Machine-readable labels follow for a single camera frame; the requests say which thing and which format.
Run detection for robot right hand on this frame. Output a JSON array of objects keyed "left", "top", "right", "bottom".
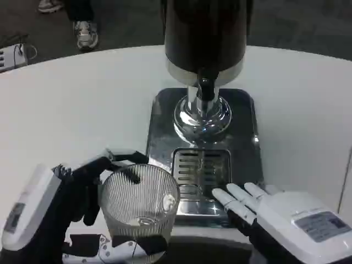
[{"left": 211, "top": 182, "right": 352, "bottom": 264}]

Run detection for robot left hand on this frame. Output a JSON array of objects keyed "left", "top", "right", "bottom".
[{"left": 0, "top": 148, "right": 169, "bottom": 264}]

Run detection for clear ribbed glass cup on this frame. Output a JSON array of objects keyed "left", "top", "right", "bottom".
[{"left": 97, "top": 163, "right": 181, "bottom": 261}]

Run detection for slotted steel drip grid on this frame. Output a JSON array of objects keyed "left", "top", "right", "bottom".
[{"left": 171, "top": 148, "right": 232, "bottom": 202}]

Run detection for white power strip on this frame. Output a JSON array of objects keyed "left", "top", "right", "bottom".
[{"left": 0, "top": 43, "right": 29, "bottom": 74}]

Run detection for steel drip tray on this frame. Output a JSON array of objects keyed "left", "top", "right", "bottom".
[{"left": 145, "top": 87, "right": 265, "bottom": 229}]

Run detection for black dispenser tap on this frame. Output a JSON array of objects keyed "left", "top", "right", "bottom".
[{"left": 196, "top": 78, "right": 216, "bottom": 101}]

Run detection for person's shoe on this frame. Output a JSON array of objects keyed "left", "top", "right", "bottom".
[
  {"left": 37, "top": 0, "right": 64, "bottom": 14},
  {"left": 73, "top": 20, "right": 99, "bottom": 52}
]

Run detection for person's leg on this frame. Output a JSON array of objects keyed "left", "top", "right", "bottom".
[{"left": 65, "top": 0, "right": 95, "bottom": 23}]

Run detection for black drink dispenser with chrome stand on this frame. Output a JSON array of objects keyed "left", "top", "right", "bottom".
[{"left": 161, "top": 0, "right": 250, "bottom": 146}]

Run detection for white cable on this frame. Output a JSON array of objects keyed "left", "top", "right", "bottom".
[{"left": 14, "top": 43, "right": 38, "bottom": 60}]

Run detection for black cable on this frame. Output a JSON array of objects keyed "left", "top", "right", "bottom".
[{"left": 0, "top": 33, "right": 30, "bottom": 48}]

